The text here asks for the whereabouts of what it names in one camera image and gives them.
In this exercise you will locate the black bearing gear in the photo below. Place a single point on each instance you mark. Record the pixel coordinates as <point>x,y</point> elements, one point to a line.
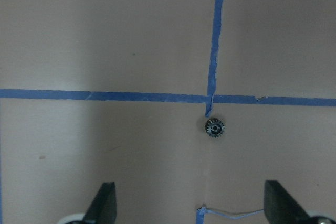
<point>214,127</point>

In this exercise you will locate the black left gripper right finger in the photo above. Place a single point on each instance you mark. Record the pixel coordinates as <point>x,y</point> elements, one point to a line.
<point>280,206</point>

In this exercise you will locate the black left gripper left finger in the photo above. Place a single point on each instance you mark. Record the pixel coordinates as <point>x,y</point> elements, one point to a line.
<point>103,208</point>

